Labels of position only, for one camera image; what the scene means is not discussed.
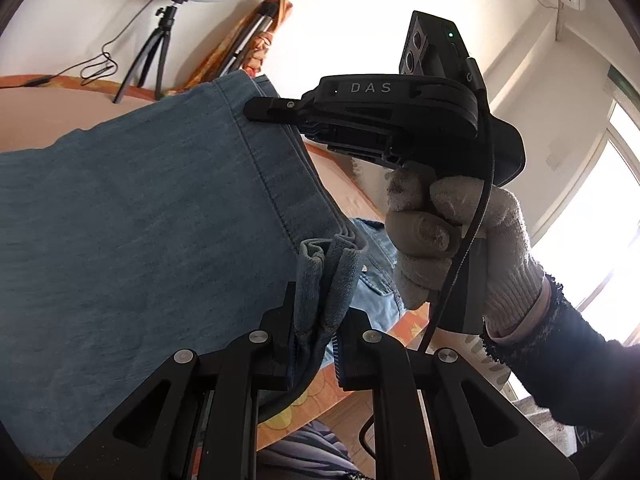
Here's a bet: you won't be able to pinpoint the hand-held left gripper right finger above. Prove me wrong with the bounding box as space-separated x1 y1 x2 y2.
336 307 581 480

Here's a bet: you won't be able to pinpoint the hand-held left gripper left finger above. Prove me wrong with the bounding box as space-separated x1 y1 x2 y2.
52 282 301 480

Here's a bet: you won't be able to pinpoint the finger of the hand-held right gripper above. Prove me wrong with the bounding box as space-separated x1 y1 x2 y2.
243 97 321 128

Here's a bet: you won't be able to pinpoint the light blue denim pants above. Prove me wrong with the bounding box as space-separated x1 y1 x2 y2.
0 70 408 463

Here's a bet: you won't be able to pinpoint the person's right forearm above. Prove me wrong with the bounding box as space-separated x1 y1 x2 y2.
480 272 640 466

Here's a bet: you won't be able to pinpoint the person's right hand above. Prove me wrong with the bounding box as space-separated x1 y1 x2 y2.
385 162 546 341

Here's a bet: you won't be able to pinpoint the folded silver tripod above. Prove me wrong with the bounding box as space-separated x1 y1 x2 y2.
217 2 273 78

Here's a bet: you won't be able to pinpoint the striped clothing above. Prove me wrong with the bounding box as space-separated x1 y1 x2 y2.
257 420 376 480

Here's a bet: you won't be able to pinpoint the black mini tripod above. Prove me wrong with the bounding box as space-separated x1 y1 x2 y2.
112 0 188 106

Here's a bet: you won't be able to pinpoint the bright window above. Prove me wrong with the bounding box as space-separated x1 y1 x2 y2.
505 62 640 396

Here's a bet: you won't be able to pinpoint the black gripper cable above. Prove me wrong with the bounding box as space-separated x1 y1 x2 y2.
357 57 496 461

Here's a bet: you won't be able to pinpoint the black ring light cable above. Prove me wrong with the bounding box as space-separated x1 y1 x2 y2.
22 0 166 86

